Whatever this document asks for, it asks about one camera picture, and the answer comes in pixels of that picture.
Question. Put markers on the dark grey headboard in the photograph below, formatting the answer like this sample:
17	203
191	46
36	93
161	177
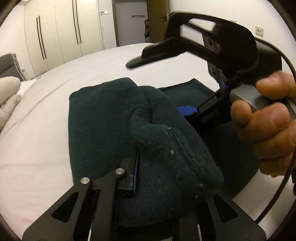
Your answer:
9	66

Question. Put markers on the white folded sheet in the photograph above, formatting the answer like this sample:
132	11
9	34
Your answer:
25	85

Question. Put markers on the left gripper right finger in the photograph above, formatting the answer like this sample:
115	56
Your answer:
219	218

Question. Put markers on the beige wall socket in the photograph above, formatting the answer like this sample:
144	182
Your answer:
259	31

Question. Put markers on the beige folded duvet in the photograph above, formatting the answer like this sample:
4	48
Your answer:
9	97

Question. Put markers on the cream wardrobe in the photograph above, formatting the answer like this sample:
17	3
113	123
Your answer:
58	32

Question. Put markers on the person in doorway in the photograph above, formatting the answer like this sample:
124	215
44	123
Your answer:
146	33

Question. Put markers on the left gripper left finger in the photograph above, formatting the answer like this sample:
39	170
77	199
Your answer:
87	211

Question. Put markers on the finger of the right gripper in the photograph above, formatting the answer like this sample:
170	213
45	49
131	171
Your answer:
160	51
200	103

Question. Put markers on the dark green knit sweater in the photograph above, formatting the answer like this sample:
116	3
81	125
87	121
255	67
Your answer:
110	121

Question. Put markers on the person's right hand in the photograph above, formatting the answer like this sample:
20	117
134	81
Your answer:
270	130

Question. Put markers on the brown wooden door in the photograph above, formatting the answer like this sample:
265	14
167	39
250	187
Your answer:
158	14

